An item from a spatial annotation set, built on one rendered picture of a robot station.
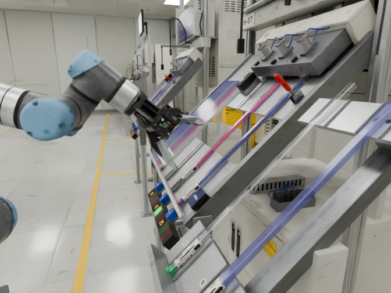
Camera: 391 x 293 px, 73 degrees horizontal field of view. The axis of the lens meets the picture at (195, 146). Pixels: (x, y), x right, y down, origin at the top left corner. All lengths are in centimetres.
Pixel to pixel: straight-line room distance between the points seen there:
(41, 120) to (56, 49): 906
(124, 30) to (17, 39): 306
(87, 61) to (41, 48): 901
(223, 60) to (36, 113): 182
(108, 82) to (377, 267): 107
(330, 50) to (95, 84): 61
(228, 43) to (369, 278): 173
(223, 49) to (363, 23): 145
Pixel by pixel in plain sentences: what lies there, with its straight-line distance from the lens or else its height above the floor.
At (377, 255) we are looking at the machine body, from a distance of 118.
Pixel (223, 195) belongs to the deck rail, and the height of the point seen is 79.
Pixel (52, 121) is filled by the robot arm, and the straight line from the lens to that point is 52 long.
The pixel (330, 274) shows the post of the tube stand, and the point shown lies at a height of 77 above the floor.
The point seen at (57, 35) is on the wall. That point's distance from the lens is 961.
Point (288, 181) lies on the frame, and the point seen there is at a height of 66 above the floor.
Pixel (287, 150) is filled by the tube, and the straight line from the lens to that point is 54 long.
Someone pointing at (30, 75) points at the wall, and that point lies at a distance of 970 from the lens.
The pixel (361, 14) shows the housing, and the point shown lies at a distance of 89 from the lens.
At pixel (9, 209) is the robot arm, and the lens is 88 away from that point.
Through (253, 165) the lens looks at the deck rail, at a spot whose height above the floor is 86.
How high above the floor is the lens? 108
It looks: 14 degrees down
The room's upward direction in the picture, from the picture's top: straight up
